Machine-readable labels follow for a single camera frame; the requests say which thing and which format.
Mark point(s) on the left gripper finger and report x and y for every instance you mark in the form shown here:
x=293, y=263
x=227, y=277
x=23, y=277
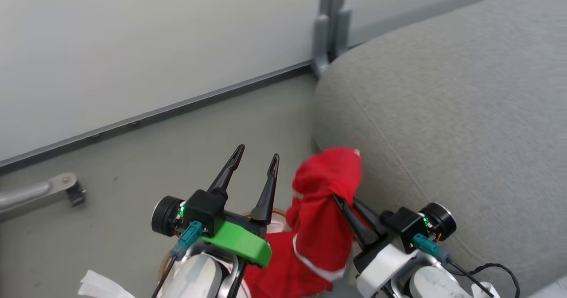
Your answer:
x=267, y=196
x=227, y=172

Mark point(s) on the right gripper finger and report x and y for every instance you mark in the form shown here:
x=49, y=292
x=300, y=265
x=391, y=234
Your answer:
x=370, y=216
x=354, y=225

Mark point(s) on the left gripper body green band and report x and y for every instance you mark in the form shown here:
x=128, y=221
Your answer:
x=234, y=242

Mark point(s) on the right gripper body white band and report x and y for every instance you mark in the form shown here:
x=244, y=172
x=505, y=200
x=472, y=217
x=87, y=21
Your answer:
x=390, y=253

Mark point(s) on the red garment with white trim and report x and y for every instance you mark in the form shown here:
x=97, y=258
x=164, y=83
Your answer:
x=321, y=227

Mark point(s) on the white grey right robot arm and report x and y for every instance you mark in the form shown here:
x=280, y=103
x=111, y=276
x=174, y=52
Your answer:
x=436, y=284

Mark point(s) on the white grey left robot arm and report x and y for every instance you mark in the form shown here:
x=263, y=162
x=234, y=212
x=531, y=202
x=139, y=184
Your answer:
x=199, y=278

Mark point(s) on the wicker laundry basket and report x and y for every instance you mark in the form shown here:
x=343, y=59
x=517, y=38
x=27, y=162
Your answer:
x=279, y=210

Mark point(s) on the dark grey baseboard strip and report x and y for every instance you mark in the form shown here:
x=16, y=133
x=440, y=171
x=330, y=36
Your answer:
x=155, y=112

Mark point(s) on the white label tag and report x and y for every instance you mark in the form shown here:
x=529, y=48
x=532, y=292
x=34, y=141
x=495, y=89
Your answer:
x=485, y=290

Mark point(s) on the grey fabric sofa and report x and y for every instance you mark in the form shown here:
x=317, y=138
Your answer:
x=447, y=112

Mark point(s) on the white cloth piece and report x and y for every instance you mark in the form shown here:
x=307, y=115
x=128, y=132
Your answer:
x=102, y=287

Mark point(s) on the grey metal leg with caster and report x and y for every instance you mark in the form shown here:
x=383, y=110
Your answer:
x=31, y=191

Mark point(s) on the grey partition post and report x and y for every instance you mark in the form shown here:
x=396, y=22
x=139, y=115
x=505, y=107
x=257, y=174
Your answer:
x=330, y=28

